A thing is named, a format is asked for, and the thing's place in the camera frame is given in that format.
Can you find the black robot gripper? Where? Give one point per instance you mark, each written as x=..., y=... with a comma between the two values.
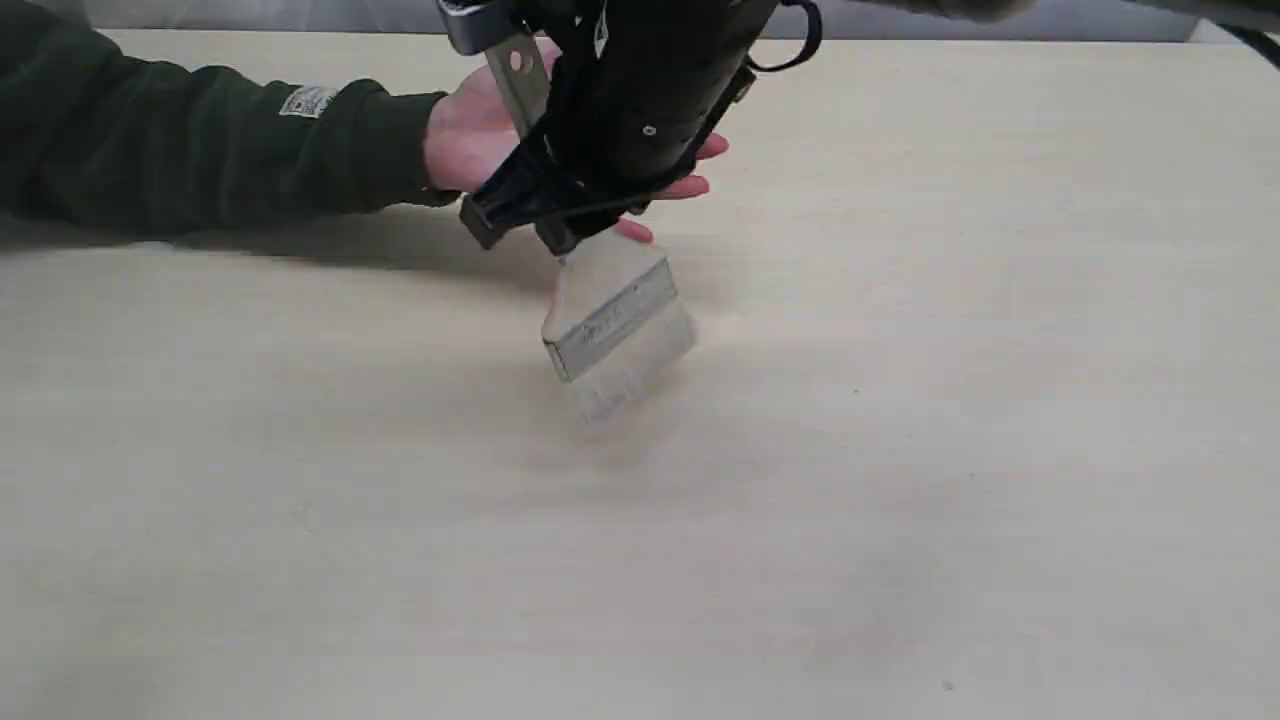
x=639, y=85

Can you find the wide wooden paint brush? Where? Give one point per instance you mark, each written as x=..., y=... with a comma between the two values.
x=615, y=323

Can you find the dark green sleeved forearm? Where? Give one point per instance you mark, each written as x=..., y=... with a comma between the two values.
x=108, y=141

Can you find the open bare human hand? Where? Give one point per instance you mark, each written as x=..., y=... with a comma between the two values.
x=470, y=134

